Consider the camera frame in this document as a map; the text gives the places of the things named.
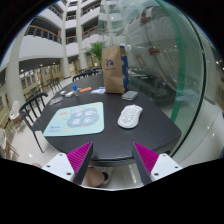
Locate brown paper bag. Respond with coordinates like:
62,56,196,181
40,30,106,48
102,46,128,94

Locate small white box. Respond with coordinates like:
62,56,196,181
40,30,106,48
65,92,74,98

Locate person's shoe under table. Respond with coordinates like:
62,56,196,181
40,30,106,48
98,167,113,186

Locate small grey box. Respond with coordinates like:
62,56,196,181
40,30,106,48
60,91,67,96

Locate orange flat card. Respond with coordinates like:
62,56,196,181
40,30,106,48
79,87,92,93

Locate green potted palm plant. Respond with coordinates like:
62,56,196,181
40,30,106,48
84,41,106,63

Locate small blue-capped bottle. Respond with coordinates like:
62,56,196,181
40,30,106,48
73,85,78,96

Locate dark flat packet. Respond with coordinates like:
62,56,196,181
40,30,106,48
49,97,63,105

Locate black chair behind table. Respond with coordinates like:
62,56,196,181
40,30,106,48
72,67,102,82

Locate white blue paper packet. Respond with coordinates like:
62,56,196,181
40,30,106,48
91,87,105,94

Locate white chair far left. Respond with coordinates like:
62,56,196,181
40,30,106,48
9,101,20,125

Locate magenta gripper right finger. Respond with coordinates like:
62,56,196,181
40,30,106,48
132,142,183,186

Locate black chair left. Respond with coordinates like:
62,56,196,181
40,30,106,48
19,92,48,151

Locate light green mouse pad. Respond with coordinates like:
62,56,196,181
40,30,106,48
43,102,104,137

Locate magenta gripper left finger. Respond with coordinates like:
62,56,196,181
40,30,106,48
41,141,94,186

